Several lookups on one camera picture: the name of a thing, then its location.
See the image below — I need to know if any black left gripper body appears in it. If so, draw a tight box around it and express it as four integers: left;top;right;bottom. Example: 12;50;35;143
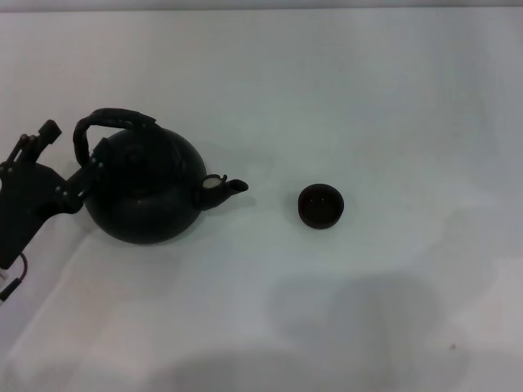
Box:
0;158;63;270

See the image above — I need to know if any black round teapot with handle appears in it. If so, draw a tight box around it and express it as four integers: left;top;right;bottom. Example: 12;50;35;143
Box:
72;107;249;246

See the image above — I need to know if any small dark brown teacup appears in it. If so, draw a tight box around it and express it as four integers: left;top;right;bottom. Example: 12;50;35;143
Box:
297;183;346;230

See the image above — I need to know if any gripper cable with metal plug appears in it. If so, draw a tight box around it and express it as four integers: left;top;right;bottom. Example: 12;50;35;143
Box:
0;252;30;305

